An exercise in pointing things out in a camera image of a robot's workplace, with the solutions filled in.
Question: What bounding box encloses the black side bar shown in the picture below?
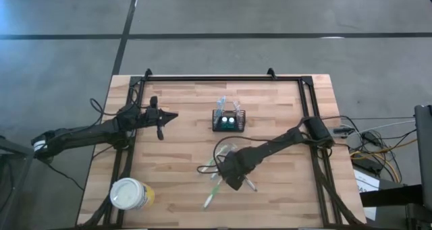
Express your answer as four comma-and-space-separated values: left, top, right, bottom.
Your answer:
359, 184, 425, 208

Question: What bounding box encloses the purple toothbrush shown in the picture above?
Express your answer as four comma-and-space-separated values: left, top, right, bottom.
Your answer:
243, 175, 259, 193
234, 101, 246, 123

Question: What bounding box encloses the black power cable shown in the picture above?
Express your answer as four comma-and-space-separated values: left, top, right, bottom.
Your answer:
42, 157, 85, 192

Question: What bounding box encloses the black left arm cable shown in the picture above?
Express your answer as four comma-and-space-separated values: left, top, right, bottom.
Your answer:
89, 86, 140, 117

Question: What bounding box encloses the black power brick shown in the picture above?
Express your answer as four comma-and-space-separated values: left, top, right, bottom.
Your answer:
352, 157, 384, 175

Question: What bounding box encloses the black aluminium table frame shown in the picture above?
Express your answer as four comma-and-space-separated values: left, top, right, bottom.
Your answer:
76, 67, 367, 229

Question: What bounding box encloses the white lidded yellow canister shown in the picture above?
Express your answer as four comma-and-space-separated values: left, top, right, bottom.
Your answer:
109, 177, 156, 211

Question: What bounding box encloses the white paper sheet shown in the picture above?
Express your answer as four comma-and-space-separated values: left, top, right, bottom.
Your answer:
353, 169, 381, 221

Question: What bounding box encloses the white toothbrush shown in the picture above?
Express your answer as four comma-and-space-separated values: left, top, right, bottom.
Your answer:
215, 94, 227, 118

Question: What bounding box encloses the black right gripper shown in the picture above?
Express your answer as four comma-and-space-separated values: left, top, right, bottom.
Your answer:
219, 148, 263, 192

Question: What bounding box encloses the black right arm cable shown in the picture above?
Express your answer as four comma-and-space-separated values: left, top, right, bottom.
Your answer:
196, 135, 271, 175

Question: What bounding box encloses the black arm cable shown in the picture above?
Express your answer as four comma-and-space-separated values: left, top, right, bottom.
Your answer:
196, 135, 271, 175
89, 86, 140, 117

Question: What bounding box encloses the black wire caddy rack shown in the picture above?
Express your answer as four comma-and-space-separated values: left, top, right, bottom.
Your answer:
211, 109, 246, 133

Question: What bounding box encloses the grey metal stand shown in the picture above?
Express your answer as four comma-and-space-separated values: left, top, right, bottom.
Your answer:
0, 135, 34, 230

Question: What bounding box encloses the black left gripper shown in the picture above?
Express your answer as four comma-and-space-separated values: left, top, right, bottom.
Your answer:
140, 95, 179, 142

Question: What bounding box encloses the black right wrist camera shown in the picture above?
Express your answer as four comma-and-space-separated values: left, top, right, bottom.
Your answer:
221, 157, 242, 177

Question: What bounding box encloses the green toothbrush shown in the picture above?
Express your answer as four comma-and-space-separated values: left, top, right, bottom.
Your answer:
202, 177, 224, 210
200, 142, 237, 173

